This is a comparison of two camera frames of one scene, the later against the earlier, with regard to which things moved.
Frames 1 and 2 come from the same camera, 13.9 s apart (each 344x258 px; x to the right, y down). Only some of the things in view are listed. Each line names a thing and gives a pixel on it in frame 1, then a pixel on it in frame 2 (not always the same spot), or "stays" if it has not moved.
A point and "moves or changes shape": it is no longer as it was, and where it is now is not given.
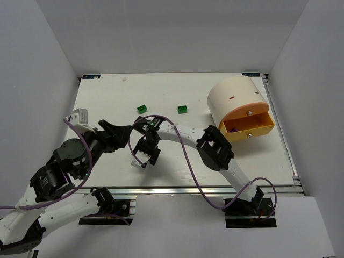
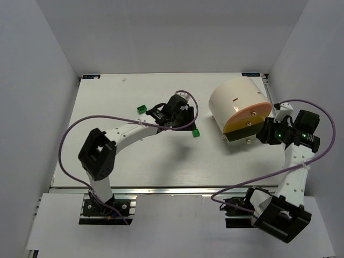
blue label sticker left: (91, 76) stays
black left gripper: (108, 137) to (185, 118)
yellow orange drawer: (240, 128) moves or changes shape
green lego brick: (142, 109) stays
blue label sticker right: (251, 74) stays
